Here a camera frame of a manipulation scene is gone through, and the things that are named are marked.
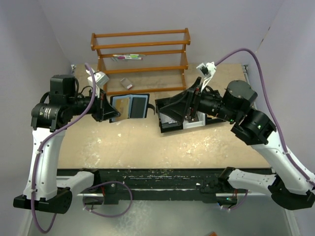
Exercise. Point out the white middle bin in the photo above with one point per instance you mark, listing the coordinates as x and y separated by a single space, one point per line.
198 121

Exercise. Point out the black bin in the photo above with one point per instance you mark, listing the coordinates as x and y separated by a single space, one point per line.
216 119
166 124

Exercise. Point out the silver cards in bin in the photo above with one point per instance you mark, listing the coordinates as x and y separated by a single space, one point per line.
167 119

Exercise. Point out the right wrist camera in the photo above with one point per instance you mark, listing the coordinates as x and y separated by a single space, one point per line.
207 70

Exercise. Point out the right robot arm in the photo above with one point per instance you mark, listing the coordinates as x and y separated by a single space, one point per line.
292 185

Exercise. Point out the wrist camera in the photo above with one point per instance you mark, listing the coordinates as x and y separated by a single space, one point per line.
207 70
100 78

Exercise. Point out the coloured pens on rack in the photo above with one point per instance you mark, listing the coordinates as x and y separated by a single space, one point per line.
118 57

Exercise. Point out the black left bin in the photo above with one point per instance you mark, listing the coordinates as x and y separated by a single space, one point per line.
166 124

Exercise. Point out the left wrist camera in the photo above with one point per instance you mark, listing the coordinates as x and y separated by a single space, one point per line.
100 78

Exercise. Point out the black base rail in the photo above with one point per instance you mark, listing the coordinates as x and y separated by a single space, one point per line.
158 185

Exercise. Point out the small grey box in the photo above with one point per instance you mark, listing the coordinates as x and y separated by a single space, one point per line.
126 83

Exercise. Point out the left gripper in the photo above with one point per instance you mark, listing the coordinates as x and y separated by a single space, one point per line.
104 110

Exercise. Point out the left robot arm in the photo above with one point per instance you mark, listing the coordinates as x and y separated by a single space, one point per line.
50 119

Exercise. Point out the black right bin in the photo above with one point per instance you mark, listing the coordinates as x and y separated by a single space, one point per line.
216 119

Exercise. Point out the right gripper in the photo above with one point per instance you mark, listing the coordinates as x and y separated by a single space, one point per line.
177 109

